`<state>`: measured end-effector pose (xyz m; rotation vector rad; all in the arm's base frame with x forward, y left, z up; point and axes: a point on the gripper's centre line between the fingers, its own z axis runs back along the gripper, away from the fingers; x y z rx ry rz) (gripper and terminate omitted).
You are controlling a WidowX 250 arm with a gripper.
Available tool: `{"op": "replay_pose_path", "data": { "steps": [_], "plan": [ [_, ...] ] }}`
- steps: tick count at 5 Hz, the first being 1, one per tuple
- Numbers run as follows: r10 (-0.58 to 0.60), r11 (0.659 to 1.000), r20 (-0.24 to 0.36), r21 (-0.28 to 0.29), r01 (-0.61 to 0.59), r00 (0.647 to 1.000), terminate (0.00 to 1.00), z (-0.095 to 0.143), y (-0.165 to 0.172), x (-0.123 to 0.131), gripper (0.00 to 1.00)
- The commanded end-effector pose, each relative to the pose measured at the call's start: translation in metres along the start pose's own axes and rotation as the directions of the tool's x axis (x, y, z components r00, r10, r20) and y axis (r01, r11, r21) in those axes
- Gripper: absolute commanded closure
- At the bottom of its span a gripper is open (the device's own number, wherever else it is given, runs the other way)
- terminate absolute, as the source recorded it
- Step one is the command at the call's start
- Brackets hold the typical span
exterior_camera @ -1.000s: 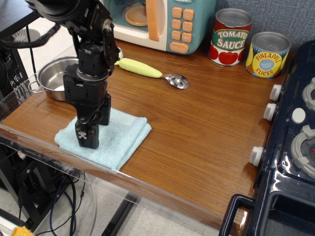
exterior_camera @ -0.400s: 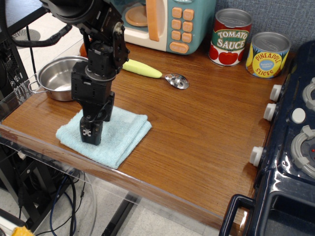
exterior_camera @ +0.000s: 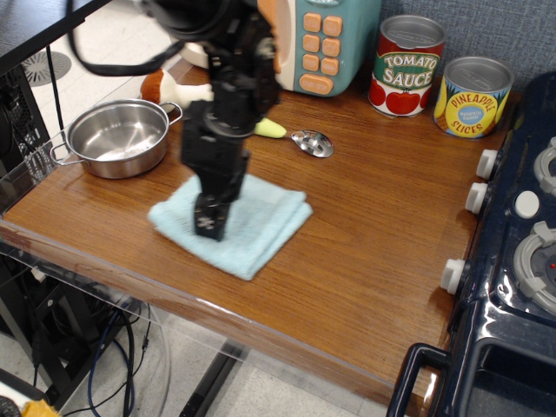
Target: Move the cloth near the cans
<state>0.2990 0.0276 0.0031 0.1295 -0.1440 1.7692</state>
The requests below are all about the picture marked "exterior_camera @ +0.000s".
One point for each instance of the white stove knob middle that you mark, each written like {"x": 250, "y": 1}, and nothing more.
{"x": 475, "y": 197}

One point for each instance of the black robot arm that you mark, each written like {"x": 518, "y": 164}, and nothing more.
{"x": 241, "y": 51}

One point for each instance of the light blue cloth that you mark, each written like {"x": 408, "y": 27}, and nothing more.
{"x": 260, "y": 222}

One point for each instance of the spoon with green handle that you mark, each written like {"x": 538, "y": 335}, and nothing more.
{"x": 309, "y": 141}

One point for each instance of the clear acrylic table guard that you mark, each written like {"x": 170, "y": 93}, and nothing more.
{"x": 344, "y": 298}

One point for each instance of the plush mushroom toy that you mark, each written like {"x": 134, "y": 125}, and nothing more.
{"x": 160, "y": 88}

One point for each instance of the black table leg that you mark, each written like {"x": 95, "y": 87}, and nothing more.
{"x": 201, "y": 400}

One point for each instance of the white stove knob top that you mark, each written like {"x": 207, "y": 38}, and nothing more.
{"x": 486, "y": 163}

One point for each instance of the toy microwave teal cream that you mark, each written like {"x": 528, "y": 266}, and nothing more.
{"x": 321, "y": 45}

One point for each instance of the tomato sauce can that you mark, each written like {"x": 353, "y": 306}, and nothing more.
{"x": 408, "y": 54}

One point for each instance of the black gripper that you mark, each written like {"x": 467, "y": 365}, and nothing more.
{"x": 214, "y": 150}

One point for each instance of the white stove knob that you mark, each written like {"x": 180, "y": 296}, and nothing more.
{"x": 475, "y": 197}
{"x": 451, "y": 275}
{"x": 486, "y": 163}

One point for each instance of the small steel pot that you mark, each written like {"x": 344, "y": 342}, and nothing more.
{"x": 119, "y": 139}

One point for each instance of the dark blue toy stove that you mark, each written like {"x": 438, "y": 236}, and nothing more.
{"x": 500, "y": 360}

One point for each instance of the white stove knob bottom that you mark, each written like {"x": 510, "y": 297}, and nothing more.
{"x": 451, "y": 275}

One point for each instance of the pineapple slices can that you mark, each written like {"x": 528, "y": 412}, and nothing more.
{"x": 472, "y": 97}

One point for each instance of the black desk frame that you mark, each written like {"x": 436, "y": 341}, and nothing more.
{"x": 26, "y": 28}

